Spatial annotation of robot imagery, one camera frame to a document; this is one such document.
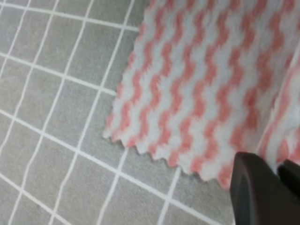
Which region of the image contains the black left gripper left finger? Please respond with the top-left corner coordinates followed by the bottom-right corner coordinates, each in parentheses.
top-left (230, 152), bottom-right (300, 225)

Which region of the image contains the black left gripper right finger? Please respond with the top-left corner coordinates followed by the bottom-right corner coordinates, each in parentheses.
top-left (277, 159), bottom-right (300, 199)

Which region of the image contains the pink white wavy towel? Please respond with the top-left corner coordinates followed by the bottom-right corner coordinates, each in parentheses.
top-left (103, 0), bottom-right (300, 188)

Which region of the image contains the grey checked tablecloth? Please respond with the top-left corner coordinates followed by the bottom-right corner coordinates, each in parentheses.
top-left (0, 0), bottom-right (233, 225)

